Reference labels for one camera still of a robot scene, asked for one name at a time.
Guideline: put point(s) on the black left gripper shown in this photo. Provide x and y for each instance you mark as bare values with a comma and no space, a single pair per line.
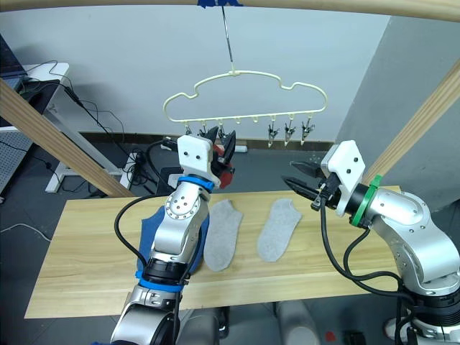
223,163

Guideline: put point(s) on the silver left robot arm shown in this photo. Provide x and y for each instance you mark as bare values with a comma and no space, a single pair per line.
179,230

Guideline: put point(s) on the grey perforated metal board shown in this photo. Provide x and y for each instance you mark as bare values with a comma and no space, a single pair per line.
10,158

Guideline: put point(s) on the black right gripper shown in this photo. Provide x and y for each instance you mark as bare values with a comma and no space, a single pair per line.
328,196

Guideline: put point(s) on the blue tape strip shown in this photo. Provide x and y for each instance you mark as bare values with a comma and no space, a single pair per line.
219,3

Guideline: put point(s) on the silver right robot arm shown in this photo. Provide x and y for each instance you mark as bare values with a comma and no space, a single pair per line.
413,230

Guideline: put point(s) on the blue sock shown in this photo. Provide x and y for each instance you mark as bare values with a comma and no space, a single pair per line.
147,233

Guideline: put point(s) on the red sock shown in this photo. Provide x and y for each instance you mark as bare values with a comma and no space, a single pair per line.
226,179

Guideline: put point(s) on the cream cloud-shaped clip hanger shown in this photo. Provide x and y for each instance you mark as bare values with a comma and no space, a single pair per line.
235,73

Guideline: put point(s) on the grey ankle sock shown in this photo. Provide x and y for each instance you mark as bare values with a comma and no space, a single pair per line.
276,233
221,237

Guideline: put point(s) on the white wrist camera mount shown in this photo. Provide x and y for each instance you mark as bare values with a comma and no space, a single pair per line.
345,158
194,152

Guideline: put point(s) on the white power strip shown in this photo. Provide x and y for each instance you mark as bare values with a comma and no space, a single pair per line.
241,148

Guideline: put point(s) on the wooden frame cross beam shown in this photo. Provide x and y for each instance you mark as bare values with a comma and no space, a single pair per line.
359,8

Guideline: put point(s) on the metal hanger clip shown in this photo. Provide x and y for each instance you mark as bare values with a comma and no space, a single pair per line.
306,131
271,134
221,132
187,128
288,133
203,130

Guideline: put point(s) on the slanted wooden frame post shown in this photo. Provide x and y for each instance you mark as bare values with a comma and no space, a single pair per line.
54,136
413,129

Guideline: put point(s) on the dark laptop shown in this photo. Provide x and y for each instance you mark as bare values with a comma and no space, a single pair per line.
9,61

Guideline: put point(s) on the small red floor object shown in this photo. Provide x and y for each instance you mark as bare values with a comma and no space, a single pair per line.
330,336

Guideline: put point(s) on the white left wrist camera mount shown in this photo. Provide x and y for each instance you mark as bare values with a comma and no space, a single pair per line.
194,152

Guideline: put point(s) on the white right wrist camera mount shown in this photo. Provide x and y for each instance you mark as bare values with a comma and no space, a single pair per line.
345,158

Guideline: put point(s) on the white desk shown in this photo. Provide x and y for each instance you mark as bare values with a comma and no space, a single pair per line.
54,68

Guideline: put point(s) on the metal hanger hook rod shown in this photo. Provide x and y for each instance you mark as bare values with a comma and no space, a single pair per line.
227,36

